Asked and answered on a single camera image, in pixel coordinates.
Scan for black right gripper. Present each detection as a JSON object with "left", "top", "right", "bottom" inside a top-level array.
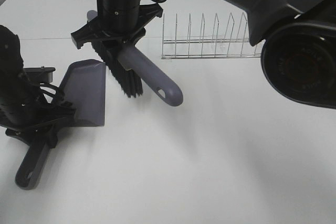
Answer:
[{"left": 71, "top": 4, "right": 163, "bottom": 69}]

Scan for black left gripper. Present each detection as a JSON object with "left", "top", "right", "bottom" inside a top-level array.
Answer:
[{"left": 5, "top": 102, "right": 76, "bottom": 148}]

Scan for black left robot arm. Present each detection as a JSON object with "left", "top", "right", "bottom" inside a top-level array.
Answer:
[{"left": 1, "top": 26, "right": 75, "bottom": 148}]

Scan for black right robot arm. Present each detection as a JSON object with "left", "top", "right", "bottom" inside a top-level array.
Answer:
[{"left": 71, "top": 0, "right": 335, "bottom": 109}]

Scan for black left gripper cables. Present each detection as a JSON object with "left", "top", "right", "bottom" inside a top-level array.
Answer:
[{"left": 36, "top": 81, "right": 68, "bottom": 106}]

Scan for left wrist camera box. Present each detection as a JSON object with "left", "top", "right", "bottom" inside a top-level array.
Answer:
[{"left": 24, "top": 66, "right": 56, "bottom": 83}]

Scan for metal wire rack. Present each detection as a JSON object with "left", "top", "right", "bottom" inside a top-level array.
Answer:
[{"left": 161, "top": 13, "right": 265, "bottom": 59}]

